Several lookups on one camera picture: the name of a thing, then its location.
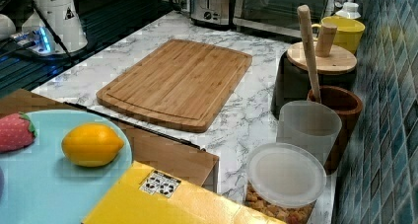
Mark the light blue plate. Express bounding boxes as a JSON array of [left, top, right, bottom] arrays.
[[0, 110, 132, 224]]

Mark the brown wooden utensil holder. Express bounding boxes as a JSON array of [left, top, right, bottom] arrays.
[[319, 86, 363, 175]]

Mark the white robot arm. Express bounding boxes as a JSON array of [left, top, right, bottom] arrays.
[[1, 0, 88, 57]]

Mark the white cap sauce bottle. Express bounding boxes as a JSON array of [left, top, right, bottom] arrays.
[[335, 2, 361, 20]]

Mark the stainless steel slot toaster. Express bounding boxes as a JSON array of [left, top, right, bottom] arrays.
[[190, 0, 236, 28]]

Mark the stainless steel toaster oven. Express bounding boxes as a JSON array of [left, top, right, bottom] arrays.
[[233, 0, 328, 37]]

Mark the wooden utensil handle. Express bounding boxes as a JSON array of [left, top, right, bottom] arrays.
[[297, 5, 321, 103]]

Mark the bamboo cutting board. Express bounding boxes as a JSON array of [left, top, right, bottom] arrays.
[[97, 39, 252, 132]]

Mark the clear jar with cereal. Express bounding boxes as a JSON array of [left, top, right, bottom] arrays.
[[244, 143, 326, 224]]

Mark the left red strawberry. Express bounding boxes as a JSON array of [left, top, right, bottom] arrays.
[[0, 112, 36, 153]]

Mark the black canister with wooden lid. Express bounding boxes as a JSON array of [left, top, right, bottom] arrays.
[[270, 41, 357, 118]]

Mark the yellow cereal box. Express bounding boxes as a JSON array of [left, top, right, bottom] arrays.
[[82, 162, 285, 224]]

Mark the translucent plastic cup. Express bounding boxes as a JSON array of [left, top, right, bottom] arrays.
[[276, 101, 342, 166]]

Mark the yellow lemon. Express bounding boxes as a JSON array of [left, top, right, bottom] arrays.
[[61, 122, 124, 167]]

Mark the yellow mug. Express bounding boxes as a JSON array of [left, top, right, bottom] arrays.
[[312, 16, 365, 54]]

